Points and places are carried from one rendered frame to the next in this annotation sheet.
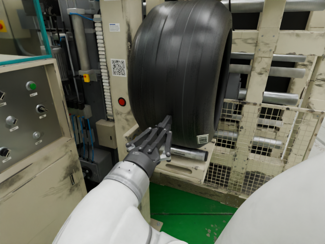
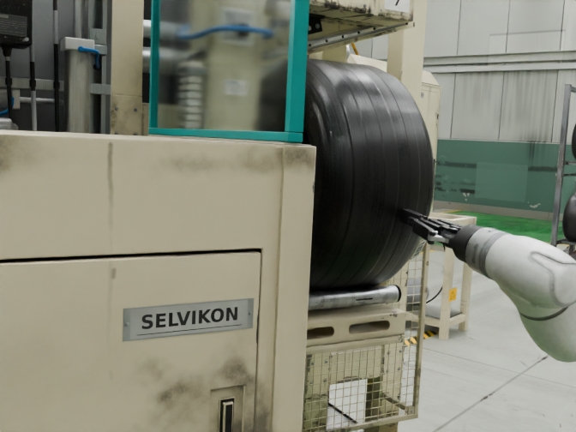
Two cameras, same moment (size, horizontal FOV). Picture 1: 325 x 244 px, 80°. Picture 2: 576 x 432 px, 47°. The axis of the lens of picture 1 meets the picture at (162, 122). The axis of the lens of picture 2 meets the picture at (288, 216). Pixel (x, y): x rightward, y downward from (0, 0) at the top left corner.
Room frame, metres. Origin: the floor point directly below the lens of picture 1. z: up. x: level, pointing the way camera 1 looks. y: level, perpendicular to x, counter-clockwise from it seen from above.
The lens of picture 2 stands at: (-0.16, 1.27, 1.27)
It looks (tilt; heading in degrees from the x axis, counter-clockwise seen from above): 7 degrees down; 309
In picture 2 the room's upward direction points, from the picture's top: 3 degrees clockwise
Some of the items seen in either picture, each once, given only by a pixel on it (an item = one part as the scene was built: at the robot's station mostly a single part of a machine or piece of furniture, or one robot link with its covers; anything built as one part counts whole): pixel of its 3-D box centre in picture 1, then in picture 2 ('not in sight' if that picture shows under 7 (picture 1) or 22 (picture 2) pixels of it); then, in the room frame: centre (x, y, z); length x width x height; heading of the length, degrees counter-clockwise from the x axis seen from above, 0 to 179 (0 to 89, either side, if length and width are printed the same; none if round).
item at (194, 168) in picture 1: (167, 159); (334, 325); (0.72, -0.02, 0.84); 0.36 x 0.09 x 0.06; 68
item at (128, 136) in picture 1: (145, 127); not in sight; (0.92, 0.09, 0.90); 0.40 x 0.03 x 0.10; 158
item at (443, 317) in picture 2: not in sight; (421, 270); (1.99, -2.89, 0.40); 0.60 x 0.35 x 0.80; 0
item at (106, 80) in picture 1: (108, 71); not in sight; (0.94, 0.26, 1.19); 0.05 x 0.04 x 0.48; 158
